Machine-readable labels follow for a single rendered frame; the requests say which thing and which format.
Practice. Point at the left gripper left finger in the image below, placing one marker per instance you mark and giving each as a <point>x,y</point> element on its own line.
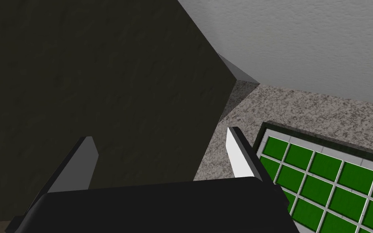
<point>76,168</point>

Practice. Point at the dark olive flat panel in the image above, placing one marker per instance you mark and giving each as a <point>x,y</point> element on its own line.
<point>108,81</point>

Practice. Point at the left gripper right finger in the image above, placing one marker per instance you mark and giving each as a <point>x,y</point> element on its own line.
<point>240,158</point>

